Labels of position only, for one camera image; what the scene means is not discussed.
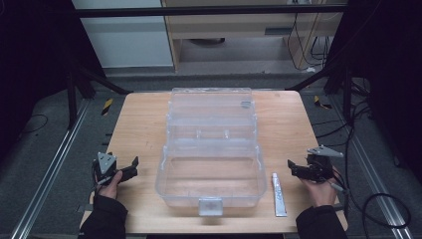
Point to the clear plastic storage box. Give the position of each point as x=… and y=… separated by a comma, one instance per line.
x=212, y=181

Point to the light wooden desk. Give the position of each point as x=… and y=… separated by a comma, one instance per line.
x=232, y=28

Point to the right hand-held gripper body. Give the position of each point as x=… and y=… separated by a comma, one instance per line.
x=320, y=164

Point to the white ointment tube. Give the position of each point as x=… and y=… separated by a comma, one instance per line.
x=279, y=195

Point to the white cabinet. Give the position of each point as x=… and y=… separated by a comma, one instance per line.
x=127, y=40

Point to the yellow black floor tape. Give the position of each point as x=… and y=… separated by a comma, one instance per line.
x=321, y=103
x=107, y=107

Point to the aluminium floor rail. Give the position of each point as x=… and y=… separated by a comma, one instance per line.
x=375, y=179
x=49, y=172

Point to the person's left hand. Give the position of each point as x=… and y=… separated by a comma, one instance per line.
x=111, y=188

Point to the black curtain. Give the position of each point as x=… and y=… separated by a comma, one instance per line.
x=388, y=66
x=33, y=59

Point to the black metal frame stand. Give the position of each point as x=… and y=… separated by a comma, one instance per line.
x=96, y=79
x=331, y=74

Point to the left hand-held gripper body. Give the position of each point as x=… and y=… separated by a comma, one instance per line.
x=106, y=163

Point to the black horizontal frame bar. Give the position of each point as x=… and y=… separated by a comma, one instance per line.
x=199, y=11

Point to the person's right hand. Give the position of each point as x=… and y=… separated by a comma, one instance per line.
x=320, y=193

